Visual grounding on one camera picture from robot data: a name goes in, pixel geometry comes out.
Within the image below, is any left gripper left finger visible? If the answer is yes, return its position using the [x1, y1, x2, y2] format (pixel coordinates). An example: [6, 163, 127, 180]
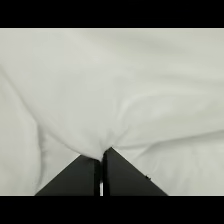
[35, 153, 102, 197]

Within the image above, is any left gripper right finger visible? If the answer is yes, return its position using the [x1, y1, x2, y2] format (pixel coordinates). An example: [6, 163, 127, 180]
[101, 146, 169, 197]

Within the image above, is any white garment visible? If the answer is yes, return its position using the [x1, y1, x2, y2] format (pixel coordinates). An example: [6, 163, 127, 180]
[0, 28, 224, 197]

